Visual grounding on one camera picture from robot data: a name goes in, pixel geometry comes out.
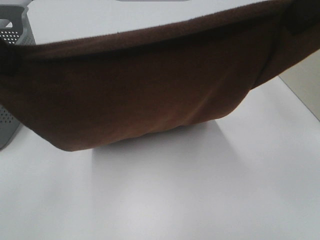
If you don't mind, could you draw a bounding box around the brown towel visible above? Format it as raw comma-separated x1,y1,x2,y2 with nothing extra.
0,0,320,152

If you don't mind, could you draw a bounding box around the grey perforated plastic basket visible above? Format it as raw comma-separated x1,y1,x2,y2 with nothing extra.
0,3,36,149

